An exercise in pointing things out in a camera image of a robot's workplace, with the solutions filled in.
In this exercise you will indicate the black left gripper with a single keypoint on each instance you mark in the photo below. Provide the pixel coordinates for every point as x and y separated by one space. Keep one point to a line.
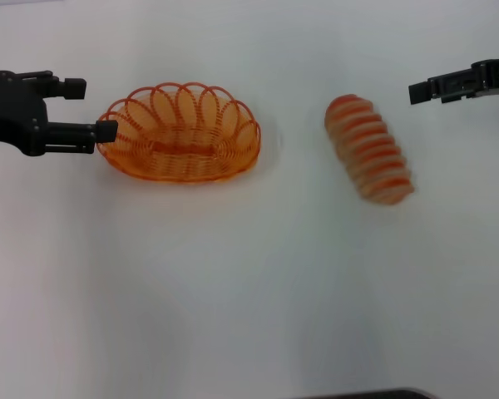
12 112

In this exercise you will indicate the orange woven plastic basket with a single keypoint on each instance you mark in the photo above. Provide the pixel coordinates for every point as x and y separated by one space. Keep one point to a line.
179 156

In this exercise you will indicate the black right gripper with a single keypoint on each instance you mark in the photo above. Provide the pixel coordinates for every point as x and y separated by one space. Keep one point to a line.
497 77

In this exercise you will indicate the sliced orange-striped bread loaf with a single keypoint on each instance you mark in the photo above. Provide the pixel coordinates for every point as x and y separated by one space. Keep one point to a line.
368 151

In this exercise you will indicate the dark robot torso edge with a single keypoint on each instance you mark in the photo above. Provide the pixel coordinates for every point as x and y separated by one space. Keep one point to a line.
370 394

